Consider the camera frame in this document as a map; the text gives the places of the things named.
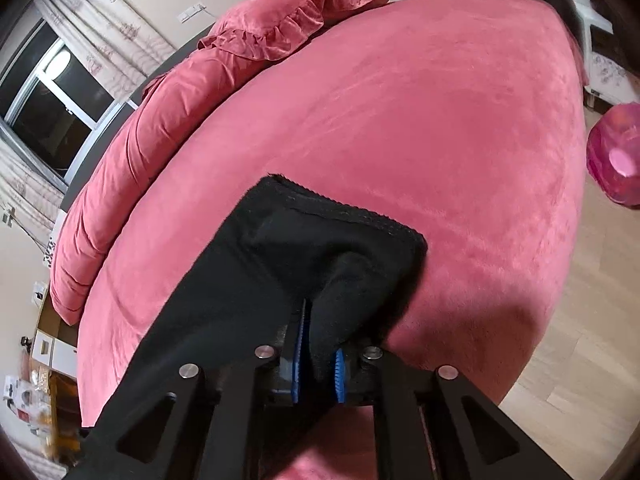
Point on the red velvet bed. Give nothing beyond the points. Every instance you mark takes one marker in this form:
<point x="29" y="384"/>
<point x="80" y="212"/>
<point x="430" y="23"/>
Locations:
<point x="400" y="135"/>

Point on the white wall power socket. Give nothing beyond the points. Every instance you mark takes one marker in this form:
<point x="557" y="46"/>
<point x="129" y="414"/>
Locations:
<point x="6" y="217"/>

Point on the pink plastic stool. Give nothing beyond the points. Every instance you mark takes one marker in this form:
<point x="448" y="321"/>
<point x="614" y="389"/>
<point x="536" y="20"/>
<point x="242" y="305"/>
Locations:
<point x="615" y="150"/>

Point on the wooden cabinet with white doors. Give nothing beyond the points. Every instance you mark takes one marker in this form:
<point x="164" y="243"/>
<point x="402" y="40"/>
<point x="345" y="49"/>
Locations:
<point x="62" y="355"/>

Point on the black pants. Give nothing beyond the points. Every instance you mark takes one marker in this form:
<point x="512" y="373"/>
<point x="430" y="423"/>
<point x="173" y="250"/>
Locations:
<point x="280" y="250"/>

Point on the sliding glass window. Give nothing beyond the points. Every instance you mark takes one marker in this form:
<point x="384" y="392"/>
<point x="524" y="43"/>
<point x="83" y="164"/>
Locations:
<point x="55" y="110"/>

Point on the white power strip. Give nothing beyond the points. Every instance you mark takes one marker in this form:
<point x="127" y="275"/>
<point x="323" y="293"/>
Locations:
<point x="40" y="294"/>

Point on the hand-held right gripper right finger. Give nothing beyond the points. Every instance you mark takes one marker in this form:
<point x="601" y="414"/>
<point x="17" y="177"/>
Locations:
<point x="340" y="375"/>

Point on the printed product box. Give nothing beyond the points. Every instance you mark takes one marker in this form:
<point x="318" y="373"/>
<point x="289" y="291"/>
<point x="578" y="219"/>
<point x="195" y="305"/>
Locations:
<point x="16" y="396"/>

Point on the white wall switch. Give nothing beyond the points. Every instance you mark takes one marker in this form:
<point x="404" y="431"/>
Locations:
<point x="192" y="12"/>

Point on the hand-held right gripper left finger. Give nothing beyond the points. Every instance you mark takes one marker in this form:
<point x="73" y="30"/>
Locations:
<point x="299" y="360"/>

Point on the white floral headboard panel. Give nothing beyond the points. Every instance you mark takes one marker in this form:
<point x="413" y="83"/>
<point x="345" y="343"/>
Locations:
<point x="54" y="240"/>

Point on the dark cloth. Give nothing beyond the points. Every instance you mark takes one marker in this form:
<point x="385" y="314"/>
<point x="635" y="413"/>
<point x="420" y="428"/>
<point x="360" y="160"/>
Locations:
<point x="555" y="0"/>

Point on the red folded duvet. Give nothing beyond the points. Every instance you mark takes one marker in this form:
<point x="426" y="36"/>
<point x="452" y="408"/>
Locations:
<point x="150" y="125"/>

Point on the red ruffled pillow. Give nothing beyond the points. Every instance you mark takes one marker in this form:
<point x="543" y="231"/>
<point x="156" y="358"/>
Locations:
<point x="280" y="15"/>

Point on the wooden desk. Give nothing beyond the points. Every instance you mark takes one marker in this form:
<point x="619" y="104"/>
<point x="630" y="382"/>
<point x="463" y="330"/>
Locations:
<point x="62" y="400"/>

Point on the grey headboard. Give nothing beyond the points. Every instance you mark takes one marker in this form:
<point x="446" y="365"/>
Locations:
<point x="75" y="190"/>

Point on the white floral cabinet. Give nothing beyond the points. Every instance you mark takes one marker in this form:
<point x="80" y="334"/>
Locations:
<point x="605" y="70"/>

